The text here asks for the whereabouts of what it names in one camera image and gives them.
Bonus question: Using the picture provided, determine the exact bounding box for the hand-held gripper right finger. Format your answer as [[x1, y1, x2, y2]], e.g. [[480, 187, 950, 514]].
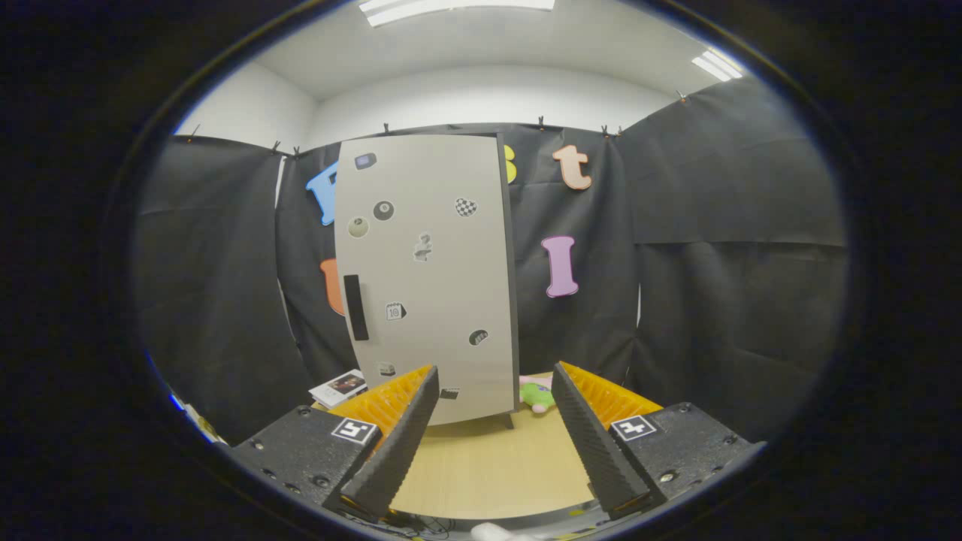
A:
[[551, 361, 767, 521]]

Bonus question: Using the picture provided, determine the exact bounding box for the grey shoe cabinet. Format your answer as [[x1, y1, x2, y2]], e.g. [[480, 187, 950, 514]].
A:
[[334, 129, 522, 431]]

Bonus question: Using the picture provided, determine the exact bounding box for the small ceiling light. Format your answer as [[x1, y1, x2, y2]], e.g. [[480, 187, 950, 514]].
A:
[[691, 49, 745, 82]]

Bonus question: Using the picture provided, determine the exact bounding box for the black door handle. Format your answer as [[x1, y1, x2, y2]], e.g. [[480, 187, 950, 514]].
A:
[[343, 274, 370, 342]]

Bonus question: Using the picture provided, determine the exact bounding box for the long ceiling light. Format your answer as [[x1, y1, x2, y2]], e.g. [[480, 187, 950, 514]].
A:
[[358, 0, 555, 28]]

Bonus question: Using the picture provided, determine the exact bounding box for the white rounded object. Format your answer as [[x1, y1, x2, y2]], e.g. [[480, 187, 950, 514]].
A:
[[471, 522, 542, 541]]

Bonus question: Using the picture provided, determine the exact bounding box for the light grey shoe cabinet door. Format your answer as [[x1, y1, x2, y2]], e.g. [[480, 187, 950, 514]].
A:
[[334, 134, 518, 427]]

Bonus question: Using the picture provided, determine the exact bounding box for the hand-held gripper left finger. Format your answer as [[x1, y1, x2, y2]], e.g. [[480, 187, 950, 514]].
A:
[[229, 364, 441, 519]]

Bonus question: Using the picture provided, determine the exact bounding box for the white book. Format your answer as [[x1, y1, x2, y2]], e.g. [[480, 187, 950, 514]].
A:
[[309, 369, 369, 410]]

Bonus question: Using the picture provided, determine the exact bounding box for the black backdrop cloth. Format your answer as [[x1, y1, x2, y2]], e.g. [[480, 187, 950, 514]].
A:
[[138, 75, 849, 444]]

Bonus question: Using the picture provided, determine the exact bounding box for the green and pink plush toy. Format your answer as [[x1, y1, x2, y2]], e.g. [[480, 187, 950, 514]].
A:
[[519, 376, 557, 415]]

